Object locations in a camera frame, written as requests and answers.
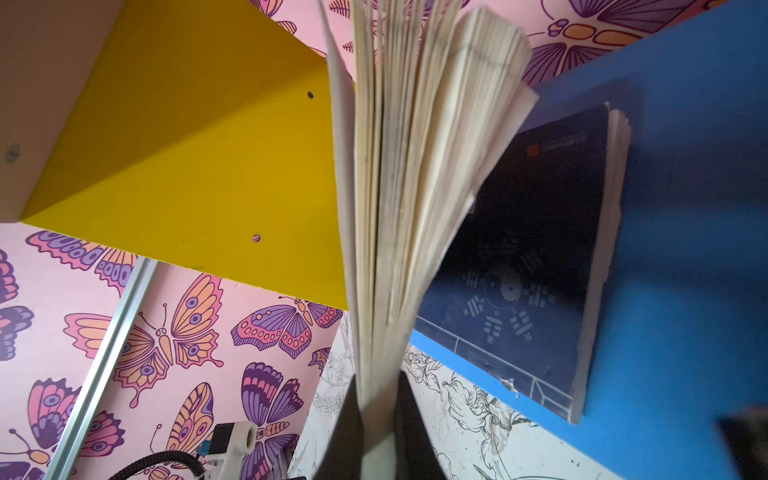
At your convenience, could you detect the navy book yellow label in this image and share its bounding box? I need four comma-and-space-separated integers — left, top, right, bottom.
416, 104, 632, 424

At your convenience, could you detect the navy book underneath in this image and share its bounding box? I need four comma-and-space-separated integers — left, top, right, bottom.
325, 1, 538, 479

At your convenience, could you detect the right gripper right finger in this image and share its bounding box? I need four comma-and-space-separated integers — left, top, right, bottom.
394, 371, 446, 480

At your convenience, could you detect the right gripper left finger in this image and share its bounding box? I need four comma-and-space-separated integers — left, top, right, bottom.
314, 376, 364, 480

